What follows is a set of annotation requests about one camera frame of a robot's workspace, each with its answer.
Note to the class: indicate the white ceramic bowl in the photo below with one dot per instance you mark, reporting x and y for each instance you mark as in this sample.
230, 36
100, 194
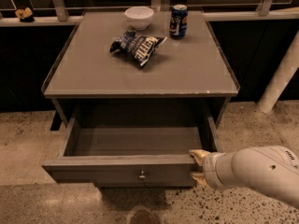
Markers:
139, 17

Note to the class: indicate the metal window railing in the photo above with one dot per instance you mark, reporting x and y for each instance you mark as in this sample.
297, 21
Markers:
71, 12

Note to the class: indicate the blue soda can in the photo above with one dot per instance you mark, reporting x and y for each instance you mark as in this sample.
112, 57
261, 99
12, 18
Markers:
178, 21

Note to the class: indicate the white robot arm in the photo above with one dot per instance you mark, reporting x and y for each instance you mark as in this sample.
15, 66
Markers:
271, 171

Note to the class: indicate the grey drawer cabinet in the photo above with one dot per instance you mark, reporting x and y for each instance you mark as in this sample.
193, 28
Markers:
181, 73

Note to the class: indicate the yellow black object on ledge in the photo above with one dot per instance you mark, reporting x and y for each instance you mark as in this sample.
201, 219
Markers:
25, 14

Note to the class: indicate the grey top drawer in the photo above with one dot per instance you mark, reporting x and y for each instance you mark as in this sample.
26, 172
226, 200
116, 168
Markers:
126, 150

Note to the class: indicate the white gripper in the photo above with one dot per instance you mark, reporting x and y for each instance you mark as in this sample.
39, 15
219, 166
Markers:
209, 169

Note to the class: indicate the blue Kettle chip bag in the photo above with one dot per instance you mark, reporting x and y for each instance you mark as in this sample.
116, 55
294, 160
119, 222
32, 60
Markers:
140, 47

